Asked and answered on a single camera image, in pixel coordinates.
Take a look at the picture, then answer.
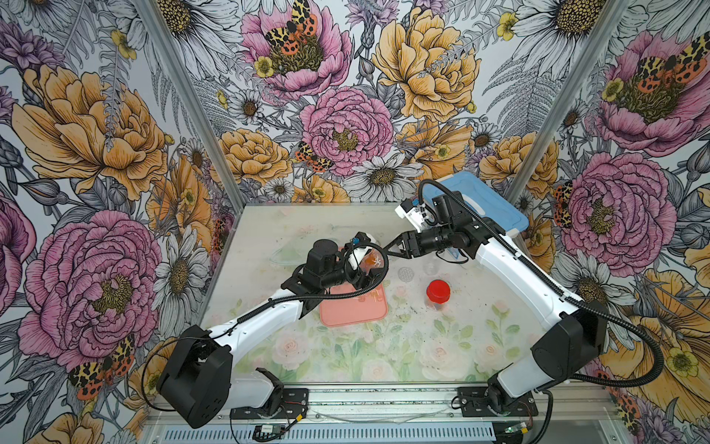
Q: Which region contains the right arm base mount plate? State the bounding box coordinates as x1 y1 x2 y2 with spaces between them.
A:
450 383 539 418

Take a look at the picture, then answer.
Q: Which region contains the white lid candy jar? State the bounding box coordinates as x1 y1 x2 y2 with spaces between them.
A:
359 247 385 273

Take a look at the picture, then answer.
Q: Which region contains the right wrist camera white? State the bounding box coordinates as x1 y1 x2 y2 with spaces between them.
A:
395 198 438 233

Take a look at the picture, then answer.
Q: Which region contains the pink plastic tray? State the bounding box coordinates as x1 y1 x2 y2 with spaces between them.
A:
319 296 388 327

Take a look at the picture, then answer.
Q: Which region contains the white jar lid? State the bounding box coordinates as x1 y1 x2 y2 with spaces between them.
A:
398 266 415 283

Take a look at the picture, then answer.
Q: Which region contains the aluminium corner post right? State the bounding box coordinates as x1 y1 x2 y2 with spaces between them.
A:
505 1 630 204

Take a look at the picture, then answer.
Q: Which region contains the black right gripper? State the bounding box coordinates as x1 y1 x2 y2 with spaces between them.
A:
383 223 454 260

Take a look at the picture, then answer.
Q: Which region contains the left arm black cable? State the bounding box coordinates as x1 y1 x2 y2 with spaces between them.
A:
141 240 390 414

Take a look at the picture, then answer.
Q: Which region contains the aluminium corner post left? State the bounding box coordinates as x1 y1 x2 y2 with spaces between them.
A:
136 1 246 216

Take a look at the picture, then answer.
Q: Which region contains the blue lid storage box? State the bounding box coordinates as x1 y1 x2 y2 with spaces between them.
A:
438 171 529 238

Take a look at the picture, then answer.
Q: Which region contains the lollipop candies pile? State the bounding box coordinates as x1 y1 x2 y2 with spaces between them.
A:
357 287 386 303

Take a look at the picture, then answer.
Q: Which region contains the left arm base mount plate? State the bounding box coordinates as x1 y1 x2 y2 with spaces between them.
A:
225 367 310 420

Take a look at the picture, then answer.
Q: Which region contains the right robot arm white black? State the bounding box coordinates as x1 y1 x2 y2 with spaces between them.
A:
391 192 608 413

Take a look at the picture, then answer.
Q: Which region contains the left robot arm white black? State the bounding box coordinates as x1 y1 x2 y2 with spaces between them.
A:
156 232 389 428

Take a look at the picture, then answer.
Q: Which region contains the red lid candy jar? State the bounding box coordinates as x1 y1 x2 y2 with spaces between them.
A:
426 279 451 311

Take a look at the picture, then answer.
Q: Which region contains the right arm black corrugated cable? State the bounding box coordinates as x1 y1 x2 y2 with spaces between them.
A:
417 178 666 389

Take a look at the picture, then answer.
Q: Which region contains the aluminium corner post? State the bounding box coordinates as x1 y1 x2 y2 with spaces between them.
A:
505 1 630 204
136 1 246 216

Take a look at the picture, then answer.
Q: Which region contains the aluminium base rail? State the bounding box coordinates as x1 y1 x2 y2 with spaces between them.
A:
141 383 633 443

